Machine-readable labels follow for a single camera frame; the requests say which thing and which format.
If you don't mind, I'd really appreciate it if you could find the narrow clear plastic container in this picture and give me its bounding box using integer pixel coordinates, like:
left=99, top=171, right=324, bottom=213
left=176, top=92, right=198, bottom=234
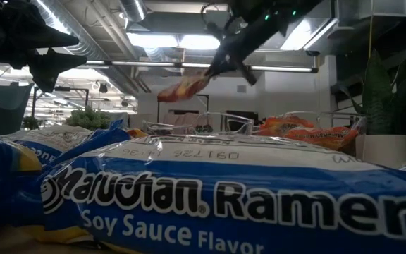
left=254, top=111, right=368, bottom=156

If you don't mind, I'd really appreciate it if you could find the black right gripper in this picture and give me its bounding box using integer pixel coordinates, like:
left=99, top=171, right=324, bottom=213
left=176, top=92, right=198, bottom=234
left=205, top=19, right=285, bottom=87

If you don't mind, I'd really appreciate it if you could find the round silver ceiling duct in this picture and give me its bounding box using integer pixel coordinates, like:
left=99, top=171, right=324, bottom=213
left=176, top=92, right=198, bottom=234
left=118, top=0, right=148, bottom=23

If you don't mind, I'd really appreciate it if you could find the round green succulent plant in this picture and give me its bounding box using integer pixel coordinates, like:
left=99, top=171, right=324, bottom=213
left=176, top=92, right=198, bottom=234
left=64, top=105, right=111, bottom=131

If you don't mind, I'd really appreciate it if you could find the long ceiling light bar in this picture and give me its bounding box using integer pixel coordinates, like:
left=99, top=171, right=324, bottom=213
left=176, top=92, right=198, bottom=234
left=85, top=60, right=319, bottom=74

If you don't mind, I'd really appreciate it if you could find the large silver ceiling duct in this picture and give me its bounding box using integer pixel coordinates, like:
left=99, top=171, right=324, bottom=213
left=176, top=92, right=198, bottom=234
left=30, top=0, right=144, bottom=95

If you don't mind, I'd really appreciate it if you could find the spiky plant in white pot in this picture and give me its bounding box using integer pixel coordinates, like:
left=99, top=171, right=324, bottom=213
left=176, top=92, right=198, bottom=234
left=331, top=49, right=406, bottom=169

